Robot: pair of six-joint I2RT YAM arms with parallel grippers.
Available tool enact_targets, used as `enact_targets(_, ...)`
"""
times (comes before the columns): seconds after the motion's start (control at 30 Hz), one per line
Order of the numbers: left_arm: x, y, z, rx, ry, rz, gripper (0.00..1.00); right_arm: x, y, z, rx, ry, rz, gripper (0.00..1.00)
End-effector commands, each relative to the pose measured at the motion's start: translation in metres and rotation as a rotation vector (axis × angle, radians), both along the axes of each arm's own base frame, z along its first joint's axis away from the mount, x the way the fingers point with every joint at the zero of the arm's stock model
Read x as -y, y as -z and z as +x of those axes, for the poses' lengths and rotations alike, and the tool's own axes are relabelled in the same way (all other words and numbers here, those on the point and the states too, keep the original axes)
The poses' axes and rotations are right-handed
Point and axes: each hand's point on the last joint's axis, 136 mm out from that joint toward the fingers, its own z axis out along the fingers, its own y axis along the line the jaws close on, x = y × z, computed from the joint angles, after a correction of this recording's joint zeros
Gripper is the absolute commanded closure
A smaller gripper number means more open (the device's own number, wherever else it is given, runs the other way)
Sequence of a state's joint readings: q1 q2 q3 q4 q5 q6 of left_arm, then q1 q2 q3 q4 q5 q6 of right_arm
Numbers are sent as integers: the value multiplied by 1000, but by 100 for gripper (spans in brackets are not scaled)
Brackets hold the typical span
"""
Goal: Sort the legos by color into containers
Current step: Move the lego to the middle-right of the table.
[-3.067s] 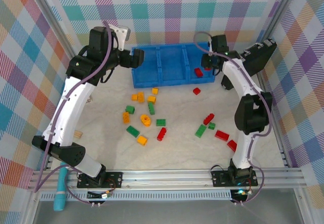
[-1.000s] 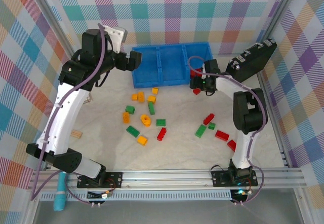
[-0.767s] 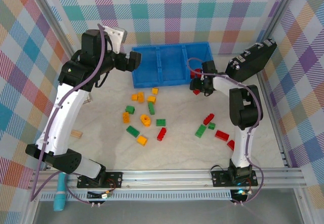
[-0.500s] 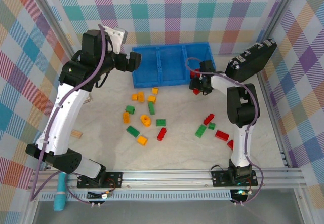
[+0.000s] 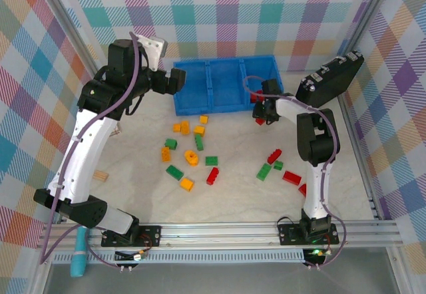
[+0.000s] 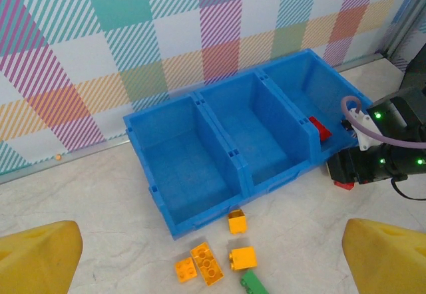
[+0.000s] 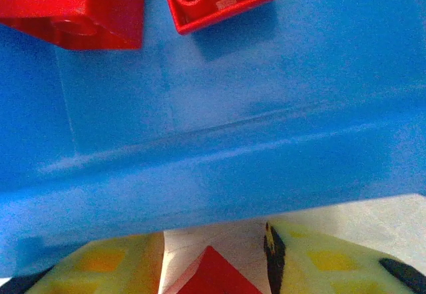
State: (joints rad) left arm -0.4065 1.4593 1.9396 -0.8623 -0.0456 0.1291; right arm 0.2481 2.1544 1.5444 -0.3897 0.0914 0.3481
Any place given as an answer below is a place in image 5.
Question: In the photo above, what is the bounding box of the long red lego brick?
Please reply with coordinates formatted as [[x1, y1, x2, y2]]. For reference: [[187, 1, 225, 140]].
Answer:
[[206, 167, 220, 186], [267, 148, 283, 164]]

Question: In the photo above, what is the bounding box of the blue three-compartment bin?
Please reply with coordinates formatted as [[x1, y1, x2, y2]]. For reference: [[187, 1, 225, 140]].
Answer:
[[172, 55, 284, 117]]

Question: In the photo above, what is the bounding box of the black hard case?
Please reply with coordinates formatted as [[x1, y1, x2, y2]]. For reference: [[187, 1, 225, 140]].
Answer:
[[295, 50, 365, 109]]

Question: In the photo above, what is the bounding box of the black connector board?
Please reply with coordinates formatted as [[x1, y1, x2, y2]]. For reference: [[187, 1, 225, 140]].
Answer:
[[114, 249, 149, 263], [304, 247, 327, 265]]

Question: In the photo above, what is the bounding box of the teal marker pen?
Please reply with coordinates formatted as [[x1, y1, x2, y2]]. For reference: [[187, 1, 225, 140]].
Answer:
[[69, 225, 88, 277]]

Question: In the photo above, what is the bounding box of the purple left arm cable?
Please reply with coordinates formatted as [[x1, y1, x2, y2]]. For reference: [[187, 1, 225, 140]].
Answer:
[[39, 31, 147, 270]]

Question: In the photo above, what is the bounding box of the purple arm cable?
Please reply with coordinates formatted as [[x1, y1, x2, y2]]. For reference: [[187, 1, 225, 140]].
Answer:
[[39, 31, 147, 270], [243, 74, 349, 270]]

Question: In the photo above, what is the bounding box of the aluminium frame post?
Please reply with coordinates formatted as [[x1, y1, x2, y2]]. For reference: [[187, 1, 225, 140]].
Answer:
[[39, 0, 104, 82], [345, 0, 397, 54]]

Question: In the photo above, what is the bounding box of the aluminium table side rail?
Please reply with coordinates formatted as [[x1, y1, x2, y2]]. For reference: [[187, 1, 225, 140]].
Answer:
[[337, 92, 382, 223]]

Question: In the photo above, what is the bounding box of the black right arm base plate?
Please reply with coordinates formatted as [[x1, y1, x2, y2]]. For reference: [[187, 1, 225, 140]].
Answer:
[[277, 222, 340, 247]]

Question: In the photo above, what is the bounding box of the aluminium mounting rail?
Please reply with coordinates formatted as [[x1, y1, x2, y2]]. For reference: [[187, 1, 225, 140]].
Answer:
[[36, 220, 400, 251]]

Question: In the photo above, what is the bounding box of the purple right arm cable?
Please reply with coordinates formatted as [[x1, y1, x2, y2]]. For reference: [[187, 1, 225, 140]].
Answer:
[[243, 74, 349, 270]]

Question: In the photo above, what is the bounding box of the grey slotted cable duct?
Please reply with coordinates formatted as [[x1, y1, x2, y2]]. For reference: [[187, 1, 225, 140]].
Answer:
[[53, 249, 306, 264]]

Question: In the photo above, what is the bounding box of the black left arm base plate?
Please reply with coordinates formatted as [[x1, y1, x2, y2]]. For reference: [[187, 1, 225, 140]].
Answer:
[[101, 224, 163, 249]]

